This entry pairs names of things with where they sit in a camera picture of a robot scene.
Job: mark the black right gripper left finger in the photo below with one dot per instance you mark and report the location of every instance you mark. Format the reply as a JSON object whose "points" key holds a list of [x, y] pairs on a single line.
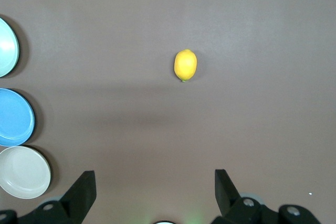
{"points": [[78, 197]]}

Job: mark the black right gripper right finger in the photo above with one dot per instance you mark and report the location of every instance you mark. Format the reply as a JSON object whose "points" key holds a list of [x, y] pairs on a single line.
{"points": [[225, 197]]}

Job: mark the yellow lemon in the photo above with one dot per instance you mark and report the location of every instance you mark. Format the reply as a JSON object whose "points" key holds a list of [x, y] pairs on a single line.
{"points": [[185, 65]]}

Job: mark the beige round plate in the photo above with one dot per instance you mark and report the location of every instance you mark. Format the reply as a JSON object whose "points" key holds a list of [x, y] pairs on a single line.
{"points": [[21, 172]]}

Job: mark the blue round plate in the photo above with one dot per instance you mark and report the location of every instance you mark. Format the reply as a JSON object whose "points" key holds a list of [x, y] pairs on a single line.
{"points": [[13, 116]]}

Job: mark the pale green round plate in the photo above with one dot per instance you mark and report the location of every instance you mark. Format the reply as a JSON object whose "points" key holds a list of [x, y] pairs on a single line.
{"points": [[6, 48]]}

